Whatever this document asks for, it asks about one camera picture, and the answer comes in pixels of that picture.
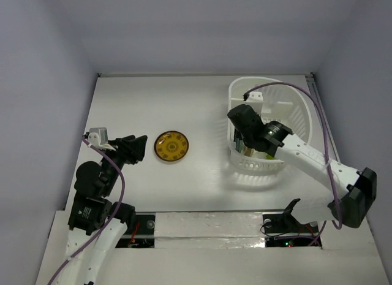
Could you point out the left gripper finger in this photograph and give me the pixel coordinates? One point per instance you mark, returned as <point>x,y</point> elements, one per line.
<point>128,139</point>
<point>140,147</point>

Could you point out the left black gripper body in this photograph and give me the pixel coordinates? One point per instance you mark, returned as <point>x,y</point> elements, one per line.
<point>122,155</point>

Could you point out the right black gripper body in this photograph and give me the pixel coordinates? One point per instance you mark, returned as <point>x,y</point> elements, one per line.
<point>242,139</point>

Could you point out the teal blue plate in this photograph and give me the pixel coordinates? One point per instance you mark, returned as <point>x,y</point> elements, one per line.
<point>238,140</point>

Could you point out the amber yellow patterned plate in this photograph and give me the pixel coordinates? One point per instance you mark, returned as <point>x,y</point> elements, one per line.
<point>171,146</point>

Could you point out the beige patterned plate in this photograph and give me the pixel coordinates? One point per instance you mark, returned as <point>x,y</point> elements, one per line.
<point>250,152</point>

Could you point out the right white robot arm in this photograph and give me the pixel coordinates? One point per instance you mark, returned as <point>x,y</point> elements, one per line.
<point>352,191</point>

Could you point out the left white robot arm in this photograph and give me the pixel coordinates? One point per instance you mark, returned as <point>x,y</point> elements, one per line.
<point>96,224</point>

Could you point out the white plastic dish rack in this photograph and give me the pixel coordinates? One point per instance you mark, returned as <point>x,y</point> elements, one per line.
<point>282,103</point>

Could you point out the white foam strip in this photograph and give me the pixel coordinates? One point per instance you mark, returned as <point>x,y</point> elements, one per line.
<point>210,230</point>

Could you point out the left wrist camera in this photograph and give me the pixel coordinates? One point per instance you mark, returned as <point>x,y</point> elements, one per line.
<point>98,137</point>

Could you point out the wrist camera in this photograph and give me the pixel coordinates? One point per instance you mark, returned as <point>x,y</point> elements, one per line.
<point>98,137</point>
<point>255,100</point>

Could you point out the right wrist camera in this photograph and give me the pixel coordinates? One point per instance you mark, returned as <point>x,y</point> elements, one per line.
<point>255,100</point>

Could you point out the right aluminium rail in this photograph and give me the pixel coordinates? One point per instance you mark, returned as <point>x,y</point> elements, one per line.
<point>312,86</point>

